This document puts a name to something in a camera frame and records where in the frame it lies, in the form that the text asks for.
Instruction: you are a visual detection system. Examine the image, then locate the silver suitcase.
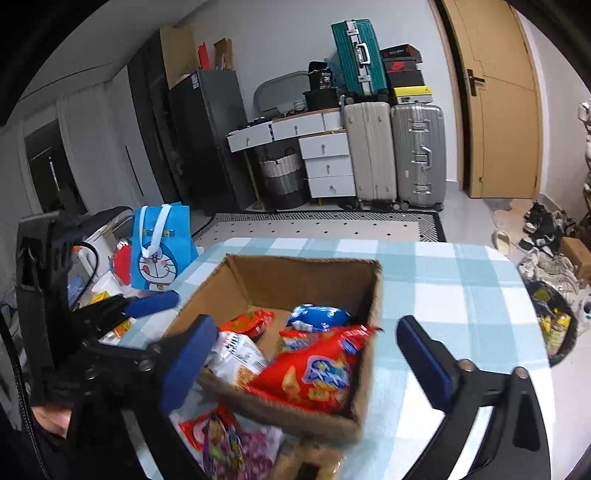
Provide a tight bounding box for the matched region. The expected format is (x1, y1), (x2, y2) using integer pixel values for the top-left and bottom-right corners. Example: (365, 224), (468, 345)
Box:
(391, 104), (447, 212)

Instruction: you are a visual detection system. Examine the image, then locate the red and black shoe box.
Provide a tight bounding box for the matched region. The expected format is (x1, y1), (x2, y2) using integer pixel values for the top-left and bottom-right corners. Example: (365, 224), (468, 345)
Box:
(383, 59), (423, 75)

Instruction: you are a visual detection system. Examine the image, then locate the grey oval tray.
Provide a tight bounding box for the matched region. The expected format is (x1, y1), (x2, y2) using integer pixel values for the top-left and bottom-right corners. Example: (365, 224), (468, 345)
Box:
(253, 71), (310, 118)

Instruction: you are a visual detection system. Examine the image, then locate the plain black shoe box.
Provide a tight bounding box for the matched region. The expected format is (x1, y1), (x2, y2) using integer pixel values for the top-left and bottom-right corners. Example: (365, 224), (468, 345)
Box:
(387, 70), (426, 89)

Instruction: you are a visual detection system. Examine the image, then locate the black cable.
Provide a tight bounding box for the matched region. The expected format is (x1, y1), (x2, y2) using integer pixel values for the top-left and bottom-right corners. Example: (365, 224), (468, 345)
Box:
(71, 241), (101, 301)

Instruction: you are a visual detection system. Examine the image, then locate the purple snack packet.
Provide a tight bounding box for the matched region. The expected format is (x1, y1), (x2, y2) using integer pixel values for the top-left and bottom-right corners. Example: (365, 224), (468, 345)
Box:
(201, 411), (284, 480)

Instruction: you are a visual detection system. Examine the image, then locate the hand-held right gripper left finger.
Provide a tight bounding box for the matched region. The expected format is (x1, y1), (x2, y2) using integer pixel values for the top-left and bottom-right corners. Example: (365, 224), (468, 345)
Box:
(69, 315), (219, 480)

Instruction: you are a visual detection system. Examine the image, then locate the black trash bag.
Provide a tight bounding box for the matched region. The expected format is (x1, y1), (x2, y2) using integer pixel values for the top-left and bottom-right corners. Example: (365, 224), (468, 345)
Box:
(524, 279), (578, 367)

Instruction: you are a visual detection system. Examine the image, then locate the white curtain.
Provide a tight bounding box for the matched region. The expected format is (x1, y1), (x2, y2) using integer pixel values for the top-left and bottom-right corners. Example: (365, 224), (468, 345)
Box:
(58, 83), (144, 213)

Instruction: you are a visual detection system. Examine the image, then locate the dark grey fridge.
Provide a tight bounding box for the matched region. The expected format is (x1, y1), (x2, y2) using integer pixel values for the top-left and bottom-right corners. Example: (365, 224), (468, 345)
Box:
(167, 69), (257, 215)

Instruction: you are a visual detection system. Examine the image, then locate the white kettle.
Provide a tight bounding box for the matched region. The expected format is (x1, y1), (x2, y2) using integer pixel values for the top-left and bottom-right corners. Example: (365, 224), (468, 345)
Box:
(76, 217), (134, 278)

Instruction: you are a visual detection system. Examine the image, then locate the blue cartoon gift bag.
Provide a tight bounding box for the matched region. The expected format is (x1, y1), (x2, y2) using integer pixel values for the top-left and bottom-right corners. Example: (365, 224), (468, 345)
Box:
(130, 203), (199, 292)

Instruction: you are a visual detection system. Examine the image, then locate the beige suitcase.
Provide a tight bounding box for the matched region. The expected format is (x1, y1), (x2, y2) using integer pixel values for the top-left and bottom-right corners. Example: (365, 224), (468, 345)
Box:
(342, 102), (398, 210)

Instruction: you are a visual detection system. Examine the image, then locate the dark window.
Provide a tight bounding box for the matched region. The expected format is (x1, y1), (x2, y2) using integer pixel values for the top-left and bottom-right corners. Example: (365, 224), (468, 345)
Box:
(23, 120), (86, 217)

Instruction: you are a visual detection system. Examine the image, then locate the black printed box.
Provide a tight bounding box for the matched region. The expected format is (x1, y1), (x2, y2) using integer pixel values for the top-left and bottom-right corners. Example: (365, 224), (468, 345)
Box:
(308, 61), (335, 93)

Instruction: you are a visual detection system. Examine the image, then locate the yellow and black box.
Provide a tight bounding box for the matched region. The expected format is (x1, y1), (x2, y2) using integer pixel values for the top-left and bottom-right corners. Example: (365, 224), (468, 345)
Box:
(392, 85), (434, 106)

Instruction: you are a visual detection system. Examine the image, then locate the white snack packet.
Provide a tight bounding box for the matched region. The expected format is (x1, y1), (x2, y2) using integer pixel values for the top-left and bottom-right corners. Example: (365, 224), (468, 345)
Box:
(205, 330), (269, 388)

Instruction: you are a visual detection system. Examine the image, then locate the red triangular snack bag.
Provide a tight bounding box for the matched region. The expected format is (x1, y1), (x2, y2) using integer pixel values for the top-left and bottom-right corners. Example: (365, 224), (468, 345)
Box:
(245, 324), (382, 414)

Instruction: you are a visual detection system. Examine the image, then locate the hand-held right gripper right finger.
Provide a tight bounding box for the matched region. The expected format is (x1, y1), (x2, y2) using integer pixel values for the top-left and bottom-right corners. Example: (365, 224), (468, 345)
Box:
(396, 315), (550, 480)

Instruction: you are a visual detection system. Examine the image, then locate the red bottle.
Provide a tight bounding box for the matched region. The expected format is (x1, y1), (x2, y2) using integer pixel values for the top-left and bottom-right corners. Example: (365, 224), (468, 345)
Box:
(113, 237), (134, 284)

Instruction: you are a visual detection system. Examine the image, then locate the wooden door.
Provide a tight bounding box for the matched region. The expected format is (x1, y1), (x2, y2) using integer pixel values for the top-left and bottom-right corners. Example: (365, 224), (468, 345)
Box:
(441, 0), (541, 199)

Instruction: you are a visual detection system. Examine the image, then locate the dark wardrobe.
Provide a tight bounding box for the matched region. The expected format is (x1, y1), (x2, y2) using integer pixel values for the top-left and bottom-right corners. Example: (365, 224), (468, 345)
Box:
(127, 28), (195, 204)

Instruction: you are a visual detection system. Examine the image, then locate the wooden shoe rack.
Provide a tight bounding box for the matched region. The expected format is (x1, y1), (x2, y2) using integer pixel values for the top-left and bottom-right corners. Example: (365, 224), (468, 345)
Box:
(577, 99), (591, 222)

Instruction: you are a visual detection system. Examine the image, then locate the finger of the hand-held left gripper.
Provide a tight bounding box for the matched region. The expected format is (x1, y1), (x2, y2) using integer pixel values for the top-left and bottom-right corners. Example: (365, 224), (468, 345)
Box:
(81, 339), (162, 366)
(76, 291), (180, 335)

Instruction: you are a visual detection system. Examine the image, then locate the brown paper bag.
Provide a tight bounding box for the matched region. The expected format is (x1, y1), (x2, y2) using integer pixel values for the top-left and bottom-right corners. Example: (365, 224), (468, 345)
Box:
(213, 38), (234, 71)

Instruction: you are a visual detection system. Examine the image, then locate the teal suitcase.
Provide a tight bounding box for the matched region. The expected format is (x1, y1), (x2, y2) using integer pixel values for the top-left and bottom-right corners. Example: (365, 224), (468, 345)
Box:
(331, 19), (389, 96)

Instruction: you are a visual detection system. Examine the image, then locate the pile of shoes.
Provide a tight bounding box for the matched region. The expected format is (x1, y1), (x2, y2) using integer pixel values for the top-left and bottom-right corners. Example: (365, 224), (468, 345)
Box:
(517, 200), (591, 319)

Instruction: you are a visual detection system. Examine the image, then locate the blue cookie packet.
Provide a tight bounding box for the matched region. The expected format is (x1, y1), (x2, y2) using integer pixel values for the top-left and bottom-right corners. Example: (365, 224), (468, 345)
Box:
(285, 304), (352, 332)

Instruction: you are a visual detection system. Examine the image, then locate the person's left hand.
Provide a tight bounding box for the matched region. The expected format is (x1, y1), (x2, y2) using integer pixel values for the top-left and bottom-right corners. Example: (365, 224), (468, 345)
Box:
(30, 404), (72, 439)

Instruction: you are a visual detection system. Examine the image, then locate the small cardboard box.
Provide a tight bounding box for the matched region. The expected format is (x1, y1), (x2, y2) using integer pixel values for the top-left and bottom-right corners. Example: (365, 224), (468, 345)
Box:
(558, 236), (591, 273)

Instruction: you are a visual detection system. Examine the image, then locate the red orange noodle snack packet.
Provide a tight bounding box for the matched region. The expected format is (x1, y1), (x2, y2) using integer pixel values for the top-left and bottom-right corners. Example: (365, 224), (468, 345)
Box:
(221, 310), (275, 342)

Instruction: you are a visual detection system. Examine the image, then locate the white drawer desk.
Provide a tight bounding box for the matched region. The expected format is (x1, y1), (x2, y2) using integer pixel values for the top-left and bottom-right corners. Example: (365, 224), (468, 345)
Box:
(225, 111), (357, 204)

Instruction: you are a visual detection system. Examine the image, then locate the woven laundry basket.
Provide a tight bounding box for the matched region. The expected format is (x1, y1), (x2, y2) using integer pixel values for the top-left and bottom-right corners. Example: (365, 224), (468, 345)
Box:
(256, 148), (308, 210)

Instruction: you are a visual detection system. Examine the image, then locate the brown cardboard box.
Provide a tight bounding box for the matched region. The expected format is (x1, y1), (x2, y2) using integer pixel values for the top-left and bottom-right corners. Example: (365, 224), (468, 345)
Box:
(161, 253), (384, 446)

